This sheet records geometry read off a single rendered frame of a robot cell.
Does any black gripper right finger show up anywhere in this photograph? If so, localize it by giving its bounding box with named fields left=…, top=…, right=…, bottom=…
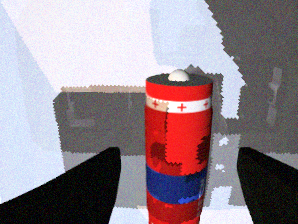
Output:
left=237, top=147, right=298, bottom=224

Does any red battery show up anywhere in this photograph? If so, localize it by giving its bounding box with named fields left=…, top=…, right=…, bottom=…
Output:
left=145, top=69, right=213, bottom=224

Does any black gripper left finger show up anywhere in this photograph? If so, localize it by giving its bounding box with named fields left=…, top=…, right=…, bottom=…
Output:
left=0, top=147, right=121, bottom=224

